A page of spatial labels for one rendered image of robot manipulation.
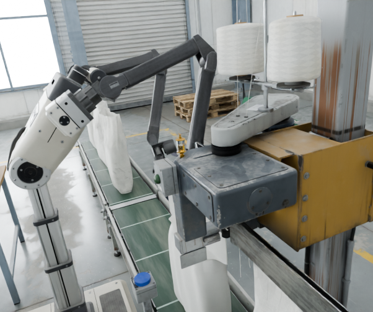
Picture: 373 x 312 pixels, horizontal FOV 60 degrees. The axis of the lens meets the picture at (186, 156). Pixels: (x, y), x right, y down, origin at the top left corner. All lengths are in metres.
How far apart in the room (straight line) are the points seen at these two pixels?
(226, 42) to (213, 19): 8.38
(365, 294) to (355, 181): 1.50
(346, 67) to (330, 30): 0.12
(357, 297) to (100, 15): 7.55
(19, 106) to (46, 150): 7.09
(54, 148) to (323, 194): 0.98
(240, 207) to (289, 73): 0.37
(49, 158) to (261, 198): 0.91
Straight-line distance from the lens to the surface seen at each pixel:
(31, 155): 1.42
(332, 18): 1.07
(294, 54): 0.89
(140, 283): 1.25
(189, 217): 0.99
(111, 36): 8.44
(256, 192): 0.78
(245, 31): 1.09
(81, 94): 1.18
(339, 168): 1.05
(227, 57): 1.10
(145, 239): 2.31
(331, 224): 1.12
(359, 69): 1.10
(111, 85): 1.16
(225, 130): 0.90
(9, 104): 8.46
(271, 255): 0.92
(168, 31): 8.86
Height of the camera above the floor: 1.67
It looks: 21 degrees down
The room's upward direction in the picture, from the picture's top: 6 degrees counter-clockwise
